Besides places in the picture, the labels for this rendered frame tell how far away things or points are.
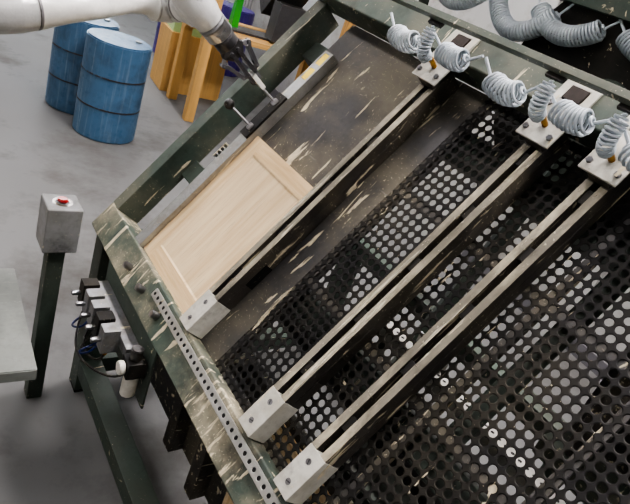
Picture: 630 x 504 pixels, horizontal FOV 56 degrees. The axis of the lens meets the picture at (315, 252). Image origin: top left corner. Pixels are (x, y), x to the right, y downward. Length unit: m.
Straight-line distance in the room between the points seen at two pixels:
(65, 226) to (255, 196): 0.71
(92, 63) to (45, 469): 3.44
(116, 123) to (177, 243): 3.29
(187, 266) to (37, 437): 1.04
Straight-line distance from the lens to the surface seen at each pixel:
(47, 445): 2.64
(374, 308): 1.45
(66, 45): 5.65
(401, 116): 1.76
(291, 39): 2.34
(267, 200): 1.90
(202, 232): 2.00
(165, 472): 2.61
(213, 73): 7.29
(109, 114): 5.23
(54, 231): 2.26
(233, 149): 2.11
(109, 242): 2.26
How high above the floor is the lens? 1.99
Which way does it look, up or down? 26 degrees down
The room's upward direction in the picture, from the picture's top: 21 degrees clockwise
